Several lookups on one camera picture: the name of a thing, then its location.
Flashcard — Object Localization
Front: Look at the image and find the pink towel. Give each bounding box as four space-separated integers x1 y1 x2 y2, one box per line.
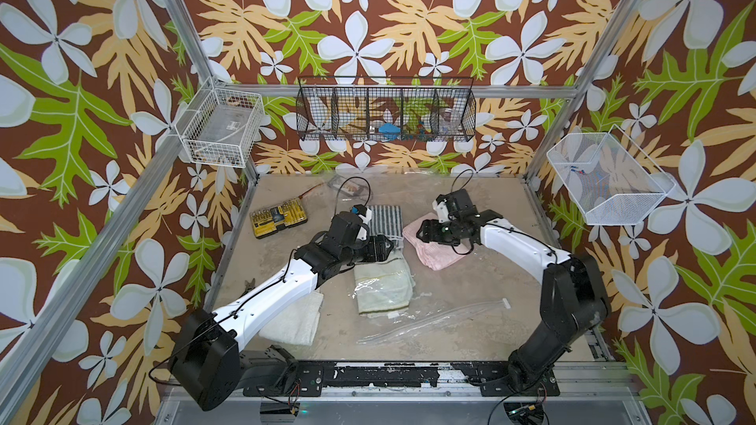
403 214 463 272

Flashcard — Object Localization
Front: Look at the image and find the green white striped towel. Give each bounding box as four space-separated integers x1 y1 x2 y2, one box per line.
367 205 404 246

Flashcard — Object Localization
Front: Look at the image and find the pale green towel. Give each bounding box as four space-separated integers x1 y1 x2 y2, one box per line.
352 252 415 315

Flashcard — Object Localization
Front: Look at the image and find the clear plastic vacuum bag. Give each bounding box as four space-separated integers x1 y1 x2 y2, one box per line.
320 237 516 358

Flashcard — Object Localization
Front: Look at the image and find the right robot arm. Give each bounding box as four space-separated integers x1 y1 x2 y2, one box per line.
417 189 611 397

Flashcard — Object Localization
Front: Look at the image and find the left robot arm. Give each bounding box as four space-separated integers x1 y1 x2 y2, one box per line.
167 205 395 411

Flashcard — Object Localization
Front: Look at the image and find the yellow screwdriver bit case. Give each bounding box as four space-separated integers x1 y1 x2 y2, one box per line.
250 198 308 239

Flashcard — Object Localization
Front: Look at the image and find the white mesh basket right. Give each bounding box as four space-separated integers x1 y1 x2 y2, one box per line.
547 125 676 226

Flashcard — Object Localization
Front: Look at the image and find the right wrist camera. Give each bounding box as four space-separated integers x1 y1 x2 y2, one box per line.
432 196 450 224

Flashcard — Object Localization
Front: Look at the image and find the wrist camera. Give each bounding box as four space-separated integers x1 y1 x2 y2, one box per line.
432 196 450 224
350 204 373 224

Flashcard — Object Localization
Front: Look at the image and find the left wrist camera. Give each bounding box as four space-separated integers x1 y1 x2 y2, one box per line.
350 204 373 224

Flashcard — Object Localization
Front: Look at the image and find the black battery holder with wires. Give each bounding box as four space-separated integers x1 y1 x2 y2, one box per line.
327 174 372 203

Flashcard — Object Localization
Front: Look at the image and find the black wire basket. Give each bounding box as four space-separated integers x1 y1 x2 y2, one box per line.
293 76 476 143

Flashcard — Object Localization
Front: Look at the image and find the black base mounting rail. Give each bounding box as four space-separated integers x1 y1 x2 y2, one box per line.
241 360 560 399

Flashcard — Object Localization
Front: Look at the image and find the white wire basket left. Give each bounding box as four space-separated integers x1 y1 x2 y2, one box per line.
176 79 266 168

